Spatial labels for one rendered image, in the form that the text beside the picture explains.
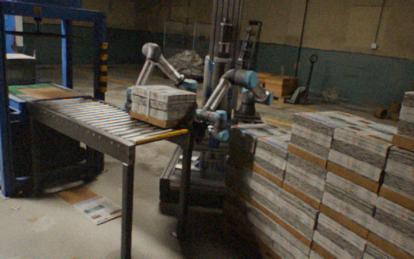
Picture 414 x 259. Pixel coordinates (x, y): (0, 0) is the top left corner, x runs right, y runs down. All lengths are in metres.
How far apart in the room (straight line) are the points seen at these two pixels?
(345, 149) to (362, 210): 0.29
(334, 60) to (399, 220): 7.59
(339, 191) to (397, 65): 6.99
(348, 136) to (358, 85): 7.16
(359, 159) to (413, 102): 0.35
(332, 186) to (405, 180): 0.38
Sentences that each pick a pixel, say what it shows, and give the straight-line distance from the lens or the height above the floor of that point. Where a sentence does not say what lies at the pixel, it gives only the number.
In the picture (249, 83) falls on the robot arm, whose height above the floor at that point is 1.14.
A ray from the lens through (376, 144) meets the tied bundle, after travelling 1.69.
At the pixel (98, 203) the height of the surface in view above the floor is 0.01.
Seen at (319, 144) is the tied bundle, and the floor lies 0.94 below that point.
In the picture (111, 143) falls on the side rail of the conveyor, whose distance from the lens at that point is 2.15.
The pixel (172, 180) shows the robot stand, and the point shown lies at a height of 0.22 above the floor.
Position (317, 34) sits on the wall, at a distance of 9.30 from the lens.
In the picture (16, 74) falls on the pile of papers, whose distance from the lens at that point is 3.88.
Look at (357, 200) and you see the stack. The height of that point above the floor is 0.76.
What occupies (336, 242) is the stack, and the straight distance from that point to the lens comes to 1.94.
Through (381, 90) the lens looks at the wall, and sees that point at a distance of 8.79.
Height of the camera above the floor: 1.45
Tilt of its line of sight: 15 degrees down
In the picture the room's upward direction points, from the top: 5 degrees clockwise
